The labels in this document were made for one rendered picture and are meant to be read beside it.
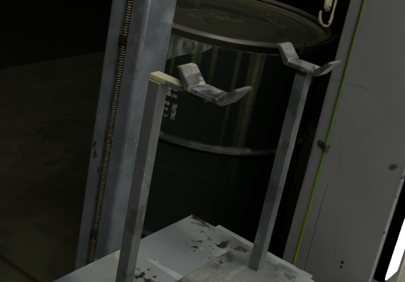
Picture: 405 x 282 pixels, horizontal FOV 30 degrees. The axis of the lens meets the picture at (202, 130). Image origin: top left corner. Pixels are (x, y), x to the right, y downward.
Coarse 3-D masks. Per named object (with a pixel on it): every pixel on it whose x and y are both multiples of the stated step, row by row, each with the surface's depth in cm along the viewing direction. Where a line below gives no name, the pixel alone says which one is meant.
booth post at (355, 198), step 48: (384, 0) 124; (384, 48) 126; (336, 96) 133; (384, 96) 128; (336, 144) 135; (384, 144) 130; (336, 192) 137; (384, 192) 132; (288, 240) 146; (336, 240) 139; (384, 240) 134
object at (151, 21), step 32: (128, 0) 92; (160, 0) 91; (128, 32) 92; (160, 32) 94; (128, 64) 93; (160, 64) 96; (128, 96) 95; (96, 128) 99; (128, 128) 96; (96, 160) 100; (128, 160) 99; (96, 192) 102; (128, 192) 101; (96, 224) 103; (96, 256) 104
